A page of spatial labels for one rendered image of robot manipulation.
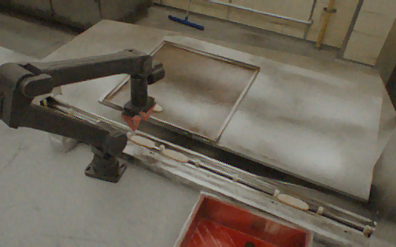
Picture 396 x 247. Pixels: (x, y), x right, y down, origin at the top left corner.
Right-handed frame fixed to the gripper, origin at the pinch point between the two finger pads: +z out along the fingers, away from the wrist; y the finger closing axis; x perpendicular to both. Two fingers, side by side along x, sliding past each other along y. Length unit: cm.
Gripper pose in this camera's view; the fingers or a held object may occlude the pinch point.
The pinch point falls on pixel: (139, 123)
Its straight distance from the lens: 118.1
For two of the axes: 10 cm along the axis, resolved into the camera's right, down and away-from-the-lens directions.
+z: -0.8, 7.9, 6.0
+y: 4.3, -5.2, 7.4
